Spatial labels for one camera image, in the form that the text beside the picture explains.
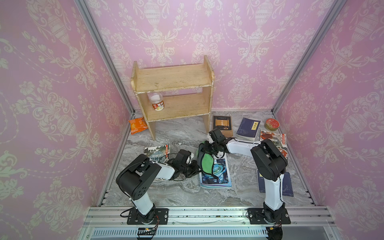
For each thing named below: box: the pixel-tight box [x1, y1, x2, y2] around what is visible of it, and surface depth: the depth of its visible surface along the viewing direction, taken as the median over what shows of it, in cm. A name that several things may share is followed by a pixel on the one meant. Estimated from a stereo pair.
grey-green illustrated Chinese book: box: [144, 144, 171, 163], surface depth 98 cm
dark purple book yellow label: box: [236, 117, 261, 142], surface depth 108 cm
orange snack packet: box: [128, 117, 149, 135], surface depth 109 cm
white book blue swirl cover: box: [199, 152, 233, 189], surface depth 89 cm
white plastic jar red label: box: [149, 92, 165, 112], surface depth 91 cm
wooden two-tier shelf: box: [130, 55, 215, 141], surface depth 83 cm
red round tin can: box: [264, 118, 280, 132], surface depth 111 cm
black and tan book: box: [213, 115, 234, 138], surface depth 112 cm
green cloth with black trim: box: [196, 141, 219, 179], surface depth 91 cm
